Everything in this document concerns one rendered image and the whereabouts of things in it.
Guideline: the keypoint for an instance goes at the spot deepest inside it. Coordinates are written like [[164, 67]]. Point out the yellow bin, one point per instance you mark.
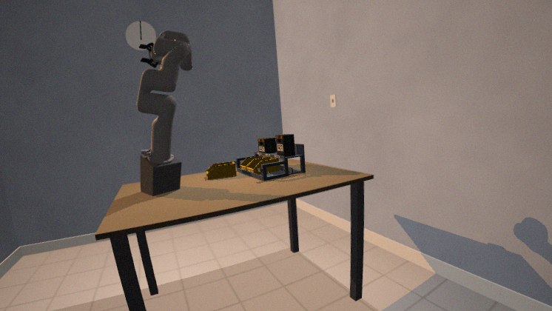
[[221, 170], [247, 161], [255, 164]]

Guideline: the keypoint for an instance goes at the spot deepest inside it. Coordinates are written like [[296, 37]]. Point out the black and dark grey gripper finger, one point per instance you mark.
[[149, 62], [143, 46]]

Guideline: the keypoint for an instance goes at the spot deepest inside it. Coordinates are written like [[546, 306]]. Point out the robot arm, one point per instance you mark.
[[164, 80]]

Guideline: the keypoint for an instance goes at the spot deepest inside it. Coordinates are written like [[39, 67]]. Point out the grey slanted shelf rack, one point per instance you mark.
[[284, 170]]

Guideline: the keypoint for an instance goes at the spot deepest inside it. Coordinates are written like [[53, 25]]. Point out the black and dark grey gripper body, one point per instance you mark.
[[155, 57]]

